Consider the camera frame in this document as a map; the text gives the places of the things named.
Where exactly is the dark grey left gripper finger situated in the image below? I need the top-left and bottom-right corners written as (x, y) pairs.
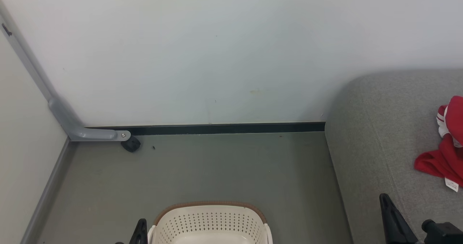
top-left (128, 218), bottom-right (148, 244)

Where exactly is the red basketball jersey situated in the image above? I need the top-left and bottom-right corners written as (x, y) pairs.
top-left (414, 95), bottom-right (463, 193)

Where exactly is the grey fabric sofa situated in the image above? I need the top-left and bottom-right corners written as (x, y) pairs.
top-left (324, 69), bottom-right (463, 244)

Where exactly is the black caster wheel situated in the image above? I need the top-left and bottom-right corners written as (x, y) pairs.
top-left (120, 135), bottom-right (141, 153)

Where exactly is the black baseboard strip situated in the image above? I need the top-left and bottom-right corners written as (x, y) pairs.
top-left (85, 122), bottom-right (326, 136)

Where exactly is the white perforated laundry basket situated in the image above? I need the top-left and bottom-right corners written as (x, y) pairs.
top-left (147, 201), bottom-right (273, 244)

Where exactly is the grey metal partition foot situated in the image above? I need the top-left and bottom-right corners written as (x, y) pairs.
top-left (0, 0), bottom-right (131, 142)

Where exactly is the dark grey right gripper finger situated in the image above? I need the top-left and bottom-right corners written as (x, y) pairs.
top-left (379, 193), bottom-right (419, 244)

